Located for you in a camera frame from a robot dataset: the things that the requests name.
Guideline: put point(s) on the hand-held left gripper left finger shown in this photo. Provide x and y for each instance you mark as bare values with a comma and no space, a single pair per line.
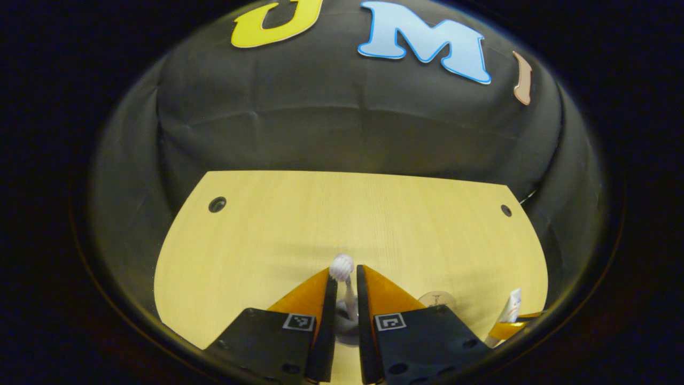
327,331

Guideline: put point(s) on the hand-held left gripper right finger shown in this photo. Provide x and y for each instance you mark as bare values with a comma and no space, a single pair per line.
366,331

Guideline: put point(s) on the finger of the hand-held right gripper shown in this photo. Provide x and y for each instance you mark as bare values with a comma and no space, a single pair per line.
510,329

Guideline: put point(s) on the white toothpaste tube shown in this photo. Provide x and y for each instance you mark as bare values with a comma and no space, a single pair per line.
513,307

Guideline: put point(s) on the pale pink toothbrush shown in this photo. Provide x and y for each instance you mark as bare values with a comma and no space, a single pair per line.
342,266

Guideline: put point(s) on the round wooden coaster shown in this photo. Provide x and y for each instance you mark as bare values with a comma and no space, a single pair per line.
438,298

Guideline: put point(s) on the wooden desktop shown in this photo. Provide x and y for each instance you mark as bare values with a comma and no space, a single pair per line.
320,214

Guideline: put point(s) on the black backdrop cloth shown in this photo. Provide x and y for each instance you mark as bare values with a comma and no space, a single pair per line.
347,123

